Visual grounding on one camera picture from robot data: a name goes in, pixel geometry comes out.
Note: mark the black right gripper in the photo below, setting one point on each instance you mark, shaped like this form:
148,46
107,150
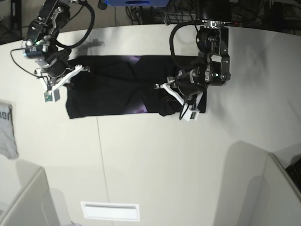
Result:
56,67

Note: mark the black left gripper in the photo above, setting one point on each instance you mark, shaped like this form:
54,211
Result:
184,82

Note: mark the black T-shirt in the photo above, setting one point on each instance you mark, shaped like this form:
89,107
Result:
118,85

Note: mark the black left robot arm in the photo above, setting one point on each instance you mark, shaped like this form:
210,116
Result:
211,67

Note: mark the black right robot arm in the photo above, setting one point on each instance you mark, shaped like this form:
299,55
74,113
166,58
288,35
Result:
41,44

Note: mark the grey folded T-shirt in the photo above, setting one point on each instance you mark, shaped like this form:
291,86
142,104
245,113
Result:
8,146

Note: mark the blue box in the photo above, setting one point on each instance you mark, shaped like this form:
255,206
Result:
154,3

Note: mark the white label plate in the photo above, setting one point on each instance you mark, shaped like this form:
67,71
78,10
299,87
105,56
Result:
111,211

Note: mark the white left partition panel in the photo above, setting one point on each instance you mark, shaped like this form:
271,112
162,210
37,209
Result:
33,204

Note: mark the white partition panel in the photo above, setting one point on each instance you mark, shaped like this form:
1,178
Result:
33,204
272,199

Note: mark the black keyboard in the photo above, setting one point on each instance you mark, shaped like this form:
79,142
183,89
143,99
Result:
294,171

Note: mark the white right partition panel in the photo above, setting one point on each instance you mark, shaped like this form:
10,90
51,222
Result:
272,199

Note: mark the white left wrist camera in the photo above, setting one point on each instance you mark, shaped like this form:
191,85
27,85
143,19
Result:
189,114

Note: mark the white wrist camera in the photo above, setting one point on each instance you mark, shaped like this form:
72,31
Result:
51,95
189,114

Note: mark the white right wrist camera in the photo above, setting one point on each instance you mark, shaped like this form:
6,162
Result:
51,95

